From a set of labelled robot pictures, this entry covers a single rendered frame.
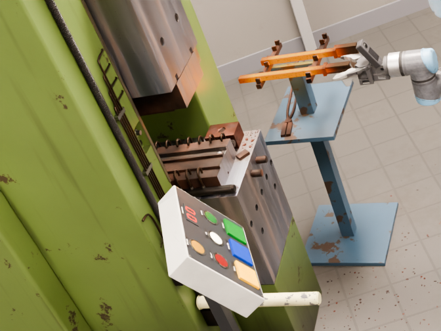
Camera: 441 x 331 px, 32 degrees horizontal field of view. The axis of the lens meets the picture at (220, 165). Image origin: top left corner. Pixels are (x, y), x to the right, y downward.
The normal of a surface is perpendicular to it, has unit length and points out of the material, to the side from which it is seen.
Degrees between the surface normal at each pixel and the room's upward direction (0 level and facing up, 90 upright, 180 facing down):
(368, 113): 0
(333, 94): 0
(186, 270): 90
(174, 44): 90
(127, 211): 90
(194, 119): 90
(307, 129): 0
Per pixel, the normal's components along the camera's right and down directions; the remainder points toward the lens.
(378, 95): -0.33, -0.76
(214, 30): 0.11, 0.55
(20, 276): -0.25, 0.63
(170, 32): 0.91, -0.10
